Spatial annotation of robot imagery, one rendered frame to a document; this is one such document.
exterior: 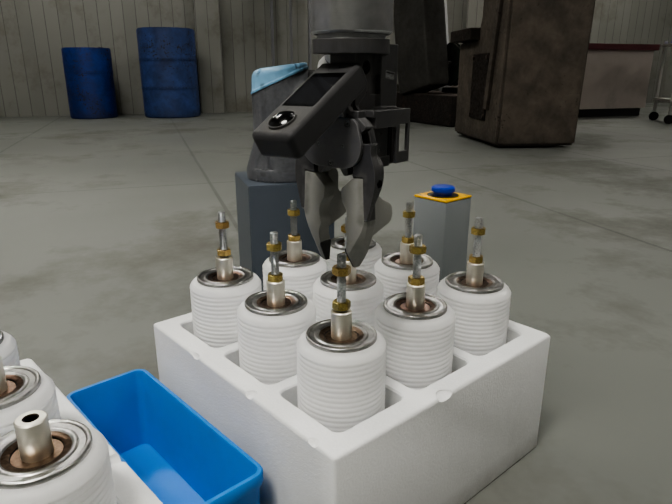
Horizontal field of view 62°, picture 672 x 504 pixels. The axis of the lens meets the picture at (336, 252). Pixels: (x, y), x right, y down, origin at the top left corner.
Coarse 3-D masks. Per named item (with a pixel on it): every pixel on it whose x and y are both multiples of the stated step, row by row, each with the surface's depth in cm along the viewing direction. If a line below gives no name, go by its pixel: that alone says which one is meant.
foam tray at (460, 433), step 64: (192, 320) 81; (192, 384) 73; (256, 384) 64; (448, 384) 64; (512, 384) 72; (256, 448) 63; (320, 448) 53; (384, 448) 57; (448, 448) 65; (512, 448) 76
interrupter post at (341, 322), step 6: (336, 312) 58; (342, 312) 58; (348, 312) 58; (336, 318) 58; (342, 318) 58; (348, 318) 58; (336, 324) 58; (342, 324) 58; (348, 324) 59; (336, 330) 59; (342, 330) 58; (348, 330) 59; (336, 336) 59; (342, 336) 59; (348, 336) 59
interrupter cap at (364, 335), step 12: (324, 324) 62; (360, 324) 62; (312, 336) 59; (324, 336) 60; (360, 336) 59; (372, 336) 59; (324, 348) 57; (336, 348) 56; (348, 348) 56; (360, 348) 57
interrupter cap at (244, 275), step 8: (208, 272) 78; (216, 272) 78; (240, 272) 78; (248, 272) 78; (200, 280) 75; (208, 280) 75; (216, 280) 76; (232, 280) 75; (240, 280) 75; (248, 280) 75
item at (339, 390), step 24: (312, 360) 57; (336, 360) 56; (360, 360) 56; (384, 360) 59; (312, 384) 58; (336, 384) 56; (360, 384) 57; (384, 384) 61; (312, 408) 58; (336, 408) 57; (360, 408) 58; (384, 408) 62
